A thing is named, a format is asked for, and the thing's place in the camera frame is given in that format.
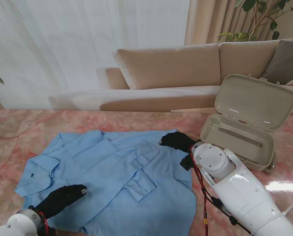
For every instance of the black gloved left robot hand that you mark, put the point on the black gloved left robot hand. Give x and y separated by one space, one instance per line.
60 199

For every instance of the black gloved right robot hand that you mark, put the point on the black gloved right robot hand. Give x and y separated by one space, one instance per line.
178 141

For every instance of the light blue shirt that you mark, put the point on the light blue shirt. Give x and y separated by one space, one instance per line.
107 172

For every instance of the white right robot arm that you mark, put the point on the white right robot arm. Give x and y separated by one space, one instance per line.
239 194

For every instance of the beige hard-shell suitcase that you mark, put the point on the beige hard-shell suitcase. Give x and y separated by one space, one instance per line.
254 103

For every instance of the beige fabric sofa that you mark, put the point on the beige fabric sofa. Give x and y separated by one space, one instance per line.
171 66

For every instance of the beige curtain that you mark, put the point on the beige curtain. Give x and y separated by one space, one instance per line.
210 22

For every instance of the white zip tie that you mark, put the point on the white zip tie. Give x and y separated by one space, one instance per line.
291 207

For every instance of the grey sofa cushion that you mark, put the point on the grey sofa cushion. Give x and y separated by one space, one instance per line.
284 61

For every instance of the white sheer curtain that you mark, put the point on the white sheer curtain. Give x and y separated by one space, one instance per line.
74 49

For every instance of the tall green leafy plant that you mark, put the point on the tall green leafy plant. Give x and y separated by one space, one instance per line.
257 6

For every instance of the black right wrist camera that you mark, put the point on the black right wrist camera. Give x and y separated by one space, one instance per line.
186 162

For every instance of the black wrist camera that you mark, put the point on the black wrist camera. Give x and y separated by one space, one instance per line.
186 162
49 231

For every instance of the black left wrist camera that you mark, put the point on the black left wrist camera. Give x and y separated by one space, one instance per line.
49 231

